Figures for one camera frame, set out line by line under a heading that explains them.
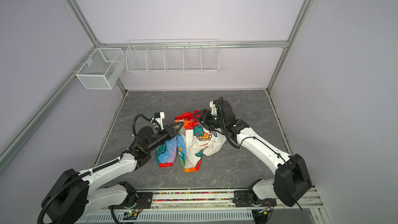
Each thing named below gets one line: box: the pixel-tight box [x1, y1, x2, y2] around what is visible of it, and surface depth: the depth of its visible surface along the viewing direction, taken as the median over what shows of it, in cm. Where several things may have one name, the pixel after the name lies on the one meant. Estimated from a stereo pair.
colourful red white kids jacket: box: [155, 110, 227, 173], surface depth 86 cm
